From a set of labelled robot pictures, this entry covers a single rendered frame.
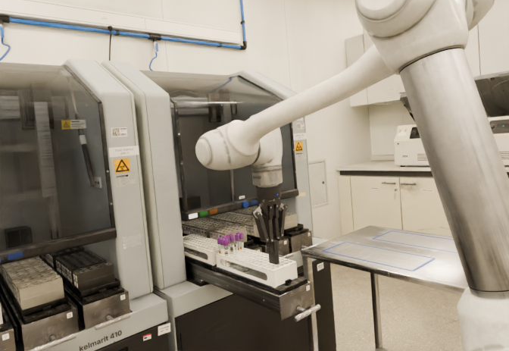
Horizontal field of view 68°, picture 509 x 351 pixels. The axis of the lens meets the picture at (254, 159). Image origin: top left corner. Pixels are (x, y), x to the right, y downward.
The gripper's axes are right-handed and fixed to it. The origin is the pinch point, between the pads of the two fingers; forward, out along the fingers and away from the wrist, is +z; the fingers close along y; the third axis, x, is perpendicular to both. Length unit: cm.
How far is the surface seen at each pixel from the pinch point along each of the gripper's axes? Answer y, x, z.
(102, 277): 38, -39, 5
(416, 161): -230, -70, -5
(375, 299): -66, -10, 40
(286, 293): 3.8, 8.5, 9.3
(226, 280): 6.7, -16.9, 11.0
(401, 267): -29.1, 24.8, 8.0
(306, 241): -49, -32, 13
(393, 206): -229, -92, 35
